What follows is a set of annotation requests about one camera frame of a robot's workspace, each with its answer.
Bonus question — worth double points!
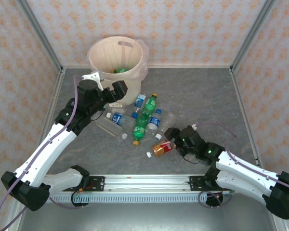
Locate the clear bottle white green label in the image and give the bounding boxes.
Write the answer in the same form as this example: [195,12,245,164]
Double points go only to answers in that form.
[108,102,128,109]

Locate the clear bottle white cap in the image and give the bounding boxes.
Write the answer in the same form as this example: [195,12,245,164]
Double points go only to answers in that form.
[155,112,176,140]

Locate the clear bottle with blue label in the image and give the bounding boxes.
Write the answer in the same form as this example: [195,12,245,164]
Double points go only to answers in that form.
[105,112,135,127]
[145,109,162,133]
[131,93,147,118]

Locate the cream plastic bin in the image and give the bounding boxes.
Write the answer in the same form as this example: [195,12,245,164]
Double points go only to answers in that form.
[88,36,147,106]

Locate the large clear square bottle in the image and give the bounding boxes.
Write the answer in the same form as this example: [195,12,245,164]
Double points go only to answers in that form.
[96,117,129,140]

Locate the red orange label bottle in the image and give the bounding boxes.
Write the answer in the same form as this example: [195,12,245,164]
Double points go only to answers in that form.
[146,139,174,159]

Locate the aluminium mounting beam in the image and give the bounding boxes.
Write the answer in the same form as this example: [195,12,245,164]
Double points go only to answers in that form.
[44,174,234,193]

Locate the grey metal base panel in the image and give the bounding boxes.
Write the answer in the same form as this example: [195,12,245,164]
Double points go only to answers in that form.
[16,201,279,231]

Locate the aluminium frame rail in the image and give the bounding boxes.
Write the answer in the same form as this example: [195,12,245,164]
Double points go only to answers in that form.
[230,68,260,167]
[39,68,66,135]
[62,64,233,71]

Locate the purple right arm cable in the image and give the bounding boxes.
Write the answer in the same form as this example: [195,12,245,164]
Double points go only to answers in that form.
[196,121,289,209]

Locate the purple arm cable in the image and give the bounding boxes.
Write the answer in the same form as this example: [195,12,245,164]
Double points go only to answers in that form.
[196,121,289,209]
[0,74,85,231]

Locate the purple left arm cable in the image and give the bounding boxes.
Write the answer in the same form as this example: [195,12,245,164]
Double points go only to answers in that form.
[0,74,85,231]

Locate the grey slotted cable duct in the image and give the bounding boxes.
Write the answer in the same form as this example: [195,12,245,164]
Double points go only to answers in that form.
[49,193,208,204]

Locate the aluminium frame post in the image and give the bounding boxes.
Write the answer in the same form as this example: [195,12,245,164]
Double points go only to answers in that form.
[230,0,279,73]
[15,0,65,74]

